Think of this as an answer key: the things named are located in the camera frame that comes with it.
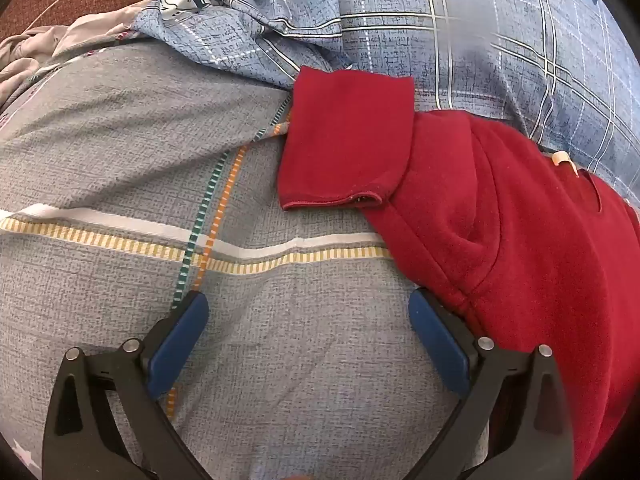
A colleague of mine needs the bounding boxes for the red shirt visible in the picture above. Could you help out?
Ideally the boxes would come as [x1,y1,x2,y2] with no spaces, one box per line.
[277,66,640,480]

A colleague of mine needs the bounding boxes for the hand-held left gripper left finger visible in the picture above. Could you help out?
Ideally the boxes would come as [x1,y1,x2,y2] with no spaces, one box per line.
[42,290,211,480]

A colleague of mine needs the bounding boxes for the grey patterned bed sheet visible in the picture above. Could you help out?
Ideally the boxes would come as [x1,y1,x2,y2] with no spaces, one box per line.
[0,42,496,480]

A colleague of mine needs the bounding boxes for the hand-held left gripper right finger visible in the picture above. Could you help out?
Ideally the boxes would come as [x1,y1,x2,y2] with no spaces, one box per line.
[405,287,576,480]

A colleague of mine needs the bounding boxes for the grey crumpled cloth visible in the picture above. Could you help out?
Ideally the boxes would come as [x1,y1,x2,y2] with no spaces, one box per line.
[0,7,166,106]

